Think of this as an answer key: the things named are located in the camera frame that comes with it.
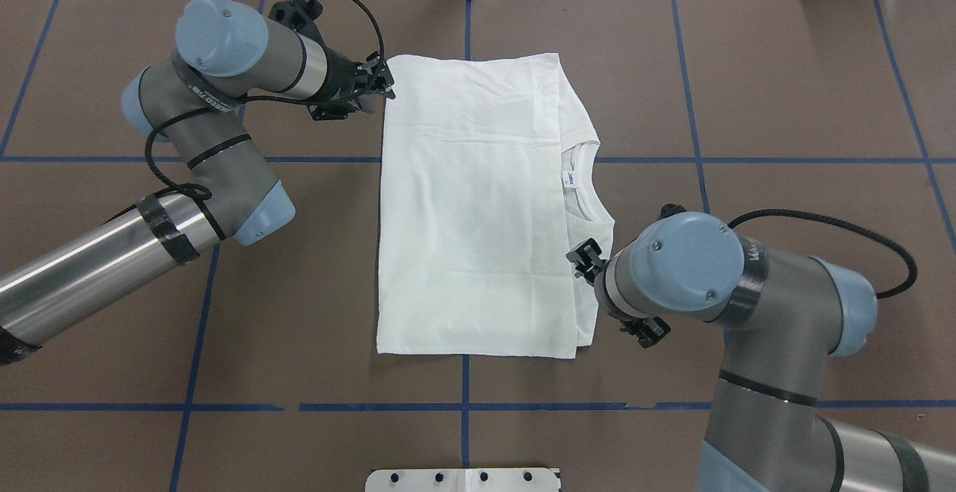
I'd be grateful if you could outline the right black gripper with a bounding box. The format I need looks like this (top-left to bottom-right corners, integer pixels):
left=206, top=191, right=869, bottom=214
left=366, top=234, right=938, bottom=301
left=566, top=239, right=671, bottom=349

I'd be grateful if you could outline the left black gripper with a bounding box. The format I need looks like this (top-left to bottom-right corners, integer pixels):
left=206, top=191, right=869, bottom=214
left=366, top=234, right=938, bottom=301
left=267, top=0, right=396, bottom=121

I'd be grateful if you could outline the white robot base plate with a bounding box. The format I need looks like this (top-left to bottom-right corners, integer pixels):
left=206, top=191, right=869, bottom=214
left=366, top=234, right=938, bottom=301
left=364, top=467, right=562, bottom=491

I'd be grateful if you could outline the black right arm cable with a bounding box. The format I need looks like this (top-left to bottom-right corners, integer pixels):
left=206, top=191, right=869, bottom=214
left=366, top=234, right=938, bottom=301
left=728, top=208, right=918, bottom=300

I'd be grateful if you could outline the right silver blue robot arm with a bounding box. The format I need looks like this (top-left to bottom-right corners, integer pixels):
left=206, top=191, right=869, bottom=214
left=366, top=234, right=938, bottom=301
left=567, top=204, right=955, bottom=491

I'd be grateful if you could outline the white long-sleeve printed shirt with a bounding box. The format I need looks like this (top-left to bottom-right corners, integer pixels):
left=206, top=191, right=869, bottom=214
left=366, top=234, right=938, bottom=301
left=376, top=52, right=615, bottom=360

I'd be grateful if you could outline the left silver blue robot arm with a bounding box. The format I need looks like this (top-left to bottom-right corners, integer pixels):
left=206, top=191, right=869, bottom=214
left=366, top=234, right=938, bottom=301
left=1, top=0, right=395, bottom=366

